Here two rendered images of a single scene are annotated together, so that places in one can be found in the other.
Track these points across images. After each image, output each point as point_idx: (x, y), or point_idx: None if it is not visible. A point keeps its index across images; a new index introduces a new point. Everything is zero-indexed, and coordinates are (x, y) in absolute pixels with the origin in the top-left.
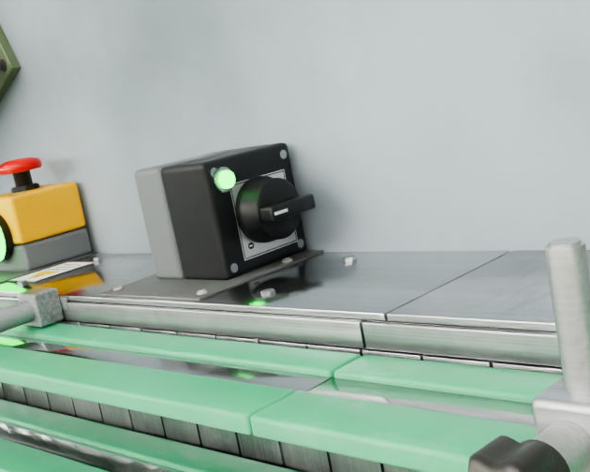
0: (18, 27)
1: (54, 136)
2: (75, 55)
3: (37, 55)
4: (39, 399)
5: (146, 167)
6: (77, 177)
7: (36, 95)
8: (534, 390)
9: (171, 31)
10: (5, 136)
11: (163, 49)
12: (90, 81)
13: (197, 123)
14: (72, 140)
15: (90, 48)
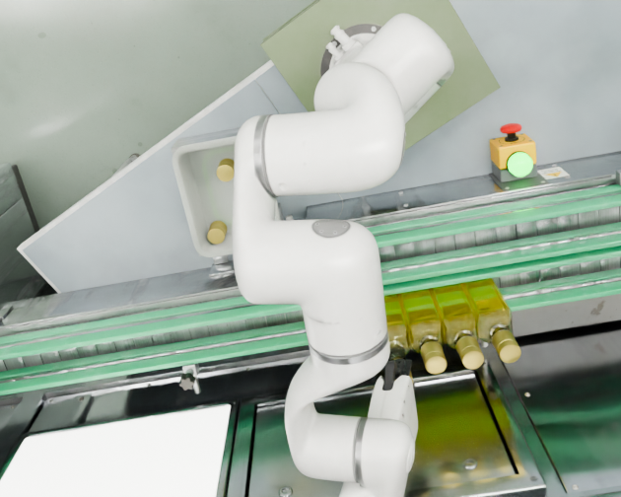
0: (492, 58)
1: (507, 112)
2: (539, 71)
3: (506, 72)
4: (591, 223)
5: (578, 119)
6: (519, 131)
7: (497, 93)
8: None
9: (614, 60)
10: (456, 116)
11: (606, 67)
12: (547, 83)
13: (619, 98)
14: (522, 112)
15: (552, 68)
